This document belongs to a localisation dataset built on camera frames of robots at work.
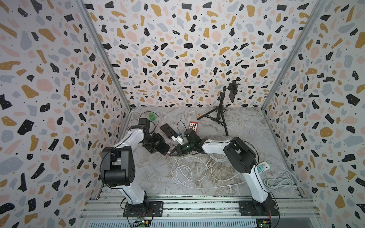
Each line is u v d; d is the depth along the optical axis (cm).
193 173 87
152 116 113
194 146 79
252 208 73
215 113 111
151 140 78
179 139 88
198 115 114
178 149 84
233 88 87
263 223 72
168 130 107
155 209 74
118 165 47
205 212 73
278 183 80
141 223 71
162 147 90
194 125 106
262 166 82
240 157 56
